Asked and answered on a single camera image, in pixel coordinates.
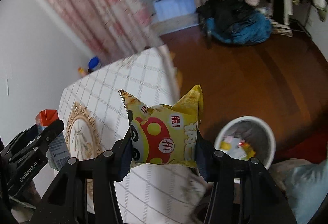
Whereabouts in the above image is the yellow packet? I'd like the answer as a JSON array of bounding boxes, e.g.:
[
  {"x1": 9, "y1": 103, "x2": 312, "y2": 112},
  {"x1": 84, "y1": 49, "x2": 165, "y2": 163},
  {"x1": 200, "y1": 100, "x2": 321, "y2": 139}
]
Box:
[{"x1": 242, "y1": 142, "x2": 256, "y2": 160}]

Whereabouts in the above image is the white round trash bin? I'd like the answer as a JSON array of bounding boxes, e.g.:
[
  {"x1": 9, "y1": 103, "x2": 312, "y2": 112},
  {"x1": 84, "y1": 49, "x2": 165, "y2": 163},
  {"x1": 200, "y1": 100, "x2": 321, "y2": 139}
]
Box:
[{"x1": 214, "y1": 116, "x2": 276, "y2": 168}]

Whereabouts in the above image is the pink floral curtain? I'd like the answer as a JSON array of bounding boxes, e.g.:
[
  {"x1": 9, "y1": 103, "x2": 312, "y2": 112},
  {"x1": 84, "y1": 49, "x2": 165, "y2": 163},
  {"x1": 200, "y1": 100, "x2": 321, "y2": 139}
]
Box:
[{"x1": 46, "y1": 0, "x2": 163, "y2": 64}]

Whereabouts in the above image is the light blue bedding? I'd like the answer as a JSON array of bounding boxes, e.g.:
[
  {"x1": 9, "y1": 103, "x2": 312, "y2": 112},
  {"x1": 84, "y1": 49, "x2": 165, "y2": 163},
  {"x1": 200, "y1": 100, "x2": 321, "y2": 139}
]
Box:
[{"x1": 269, "y1": 158, "x2": 327, "y2": 223}]

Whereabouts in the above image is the white checked tablecloth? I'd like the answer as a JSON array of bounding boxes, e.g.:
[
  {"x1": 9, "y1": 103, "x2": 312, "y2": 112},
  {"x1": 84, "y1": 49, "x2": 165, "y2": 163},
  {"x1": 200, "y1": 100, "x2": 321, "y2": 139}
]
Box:
[{"x1": 57, "y1": 44, "x2": 207, "y2": 224}]

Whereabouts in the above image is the blue white milk carton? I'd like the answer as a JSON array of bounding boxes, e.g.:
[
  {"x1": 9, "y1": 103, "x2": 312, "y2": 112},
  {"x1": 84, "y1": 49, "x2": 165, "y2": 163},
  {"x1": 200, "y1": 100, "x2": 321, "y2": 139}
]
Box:
[{"x1": 36, "y1": 109, "x2": 71, "y2": 171}]

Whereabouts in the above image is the blue black clothes pile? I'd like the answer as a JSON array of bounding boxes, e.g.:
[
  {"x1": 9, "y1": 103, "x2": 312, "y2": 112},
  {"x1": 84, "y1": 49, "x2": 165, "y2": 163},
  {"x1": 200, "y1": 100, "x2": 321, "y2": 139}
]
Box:
[{"x1": 196, "y1": 0, "x2": 272, "y2": 45}]

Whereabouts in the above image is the orange bottle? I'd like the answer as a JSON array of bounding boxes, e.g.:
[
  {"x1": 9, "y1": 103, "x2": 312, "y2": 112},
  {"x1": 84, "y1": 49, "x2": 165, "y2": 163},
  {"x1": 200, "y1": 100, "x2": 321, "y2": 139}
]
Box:
[{"x1": 78, "y1": 67, "x2": 88, "y2": 77}]

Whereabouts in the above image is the yellow snack bag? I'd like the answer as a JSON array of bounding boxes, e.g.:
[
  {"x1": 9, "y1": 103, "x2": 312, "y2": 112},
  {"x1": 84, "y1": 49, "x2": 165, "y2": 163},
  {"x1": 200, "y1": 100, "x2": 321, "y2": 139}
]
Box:
[{"x1": 119, "y1": 85, "x2": 204, "y2": 168}]

